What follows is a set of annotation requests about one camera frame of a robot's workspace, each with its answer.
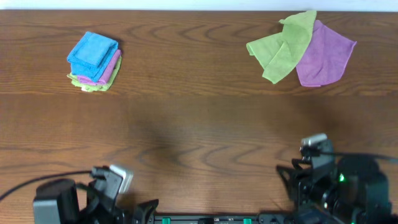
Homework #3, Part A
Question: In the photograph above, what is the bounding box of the blue microfiber cloth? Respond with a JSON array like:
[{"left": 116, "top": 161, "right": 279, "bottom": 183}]
[{"left": 67, "top": 32, "right": 118, "bottom": 82}]

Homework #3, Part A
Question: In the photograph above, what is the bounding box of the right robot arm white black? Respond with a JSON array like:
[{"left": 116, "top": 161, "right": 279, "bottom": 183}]
[{"left": 276, "top": 139, "right": 397, "bottom": 224}]

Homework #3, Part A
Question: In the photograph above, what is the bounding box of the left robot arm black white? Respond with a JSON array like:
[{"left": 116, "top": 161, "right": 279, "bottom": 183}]
[{"left": 33, "top": 166, "right": 159, "bottom": 224}]

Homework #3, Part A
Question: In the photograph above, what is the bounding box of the folded green cloth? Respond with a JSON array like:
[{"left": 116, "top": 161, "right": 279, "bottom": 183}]
[{"left": 67, "top": 56, "right": 122, "bottom": 92}]

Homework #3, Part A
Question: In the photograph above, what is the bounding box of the folded purple cloth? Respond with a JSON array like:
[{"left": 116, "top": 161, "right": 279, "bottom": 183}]
[{"left": 77, "top": 49, "right": 122, "bottom": 86}]

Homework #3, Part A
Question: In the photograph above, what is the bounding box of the loose purple microfiber cloth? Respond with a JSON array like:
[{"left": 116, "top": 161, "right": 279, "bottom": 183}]
[{"left": 296, "top": 20, "right": 357, "bottom": 87}]

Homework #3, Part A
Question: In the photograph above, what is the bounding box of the loose green microfiber cloth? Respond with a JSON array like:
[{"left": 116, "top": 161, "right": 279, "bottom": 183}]
[{"left": 246, "top": 11, "right": 317, "bottom": 84}]

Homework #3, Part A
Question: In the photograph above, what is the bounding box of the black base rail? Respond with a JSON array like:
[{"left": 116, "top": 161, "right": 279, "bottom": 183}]
[{"left": 147, "top": 213, "right": 297, "bottom": 224}]

